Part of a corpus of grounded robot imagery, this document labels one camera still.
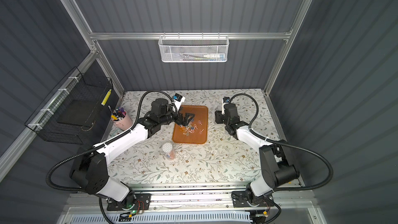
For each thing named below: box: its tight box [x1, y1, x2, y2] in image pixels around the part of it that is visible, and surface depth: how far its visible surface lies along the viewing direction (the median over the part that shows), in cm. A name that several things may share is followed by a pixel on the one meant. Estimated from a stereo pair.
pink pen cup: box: [110, 110, 134, 131], surface depth 95 cm
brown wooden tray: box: [172, 105, 209, 145], surface depth 100 cm
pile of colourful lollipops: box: [179, 119, 205, 136], surface depth 101 cm
